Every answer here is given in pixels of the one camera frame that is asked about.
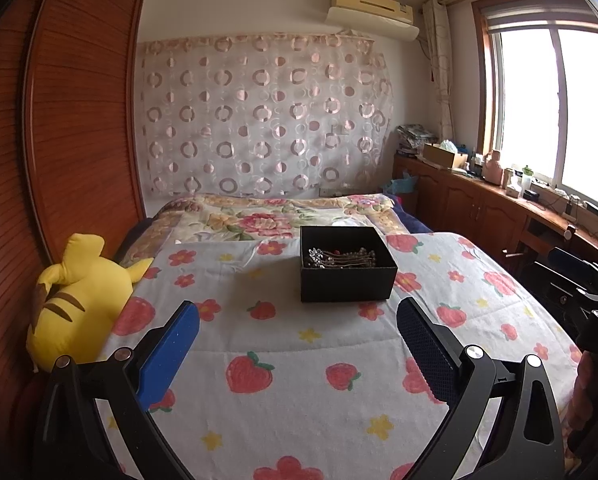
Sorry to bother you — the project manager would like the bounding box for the blue bag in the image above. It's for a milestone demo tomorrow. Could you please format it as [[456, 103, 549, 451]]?
[[393, 172, 419, 196]]

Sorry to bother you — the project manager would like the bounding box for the wall air conditioner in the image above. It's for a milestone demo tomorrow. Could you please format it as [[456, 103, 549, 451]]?
[[325, 0, 420, 41]]

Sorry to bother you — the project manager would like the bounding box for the person's right hand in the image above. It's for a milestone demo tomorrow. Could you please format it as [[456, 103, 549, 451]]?
[[569, 350, 598, 467]]

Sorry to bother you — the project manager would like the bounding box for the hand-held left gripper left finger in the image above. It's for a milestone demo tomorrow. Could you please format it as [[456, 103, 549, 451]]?
[[31, 301, 201, 480]]

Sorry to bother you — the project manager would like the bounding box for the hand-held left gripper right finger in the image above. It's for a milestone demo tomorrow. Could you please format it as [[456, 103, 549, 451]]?
[[396, 297, 565, 480]]

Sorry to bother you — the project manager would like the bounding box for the window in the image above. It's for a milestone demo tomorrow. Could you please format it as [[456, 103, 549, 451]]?
[[472, 0, 598, 218]]

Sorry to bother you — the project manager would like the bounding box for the strawberry print blanket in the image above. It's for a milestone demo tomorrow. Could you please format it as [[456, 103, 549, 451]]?
[[99, 232, 585, 480]]

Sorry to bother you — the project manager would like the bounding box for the yellow plush toy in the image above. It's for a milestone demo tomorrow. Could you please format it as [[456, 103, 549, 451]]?
[[26, 233, 155, 367]]

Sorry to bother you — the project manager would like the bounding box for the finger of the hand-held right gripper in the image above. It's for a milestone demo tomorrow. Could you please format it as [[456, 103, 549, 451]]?
[[537, 276, 598, 314], [550, 247, 598, 286]]

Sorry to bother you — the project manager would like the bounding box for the wooden window cabinet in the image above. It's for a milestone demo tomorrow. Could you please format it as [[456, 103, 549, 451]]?
[[391, 152, 598, 281]]

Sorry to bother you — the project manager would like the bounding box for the cardboard box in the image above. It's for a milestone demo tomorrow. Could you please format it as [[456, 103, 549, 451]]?
[[423, 142, 469, 170]]

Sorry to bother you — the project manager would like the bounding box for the dark blue bed sheet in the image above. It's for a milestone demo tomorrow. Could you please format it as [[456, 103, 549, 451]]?
[[383, 192, 433, 235]]

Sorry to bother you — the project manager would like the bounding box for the circle pattern wall curtain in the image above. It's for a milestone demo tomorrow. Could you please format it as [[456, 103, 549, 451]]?
[[138, 32, 396, 199]]

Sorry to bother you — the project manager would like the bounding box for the black jewelry box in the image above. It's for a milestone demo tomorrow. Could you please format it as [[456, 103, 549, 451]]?
[[299, 225, 399, 303]]

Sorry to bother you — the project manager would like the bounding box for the checked window curtain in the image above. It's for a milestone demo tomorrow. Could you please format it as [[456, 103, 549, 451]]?
[[421, 0, 455, 133]]

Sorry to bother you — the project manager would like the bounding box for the floral quilt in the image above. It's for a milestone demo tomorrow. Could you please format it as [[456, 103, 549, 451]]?
[[144, 193, 411, 252]]

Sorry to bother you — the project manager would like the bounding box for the stack of magazines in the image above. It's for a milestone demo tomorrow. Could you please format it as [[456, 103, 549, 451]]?
[[396, 124, 437, 157]]

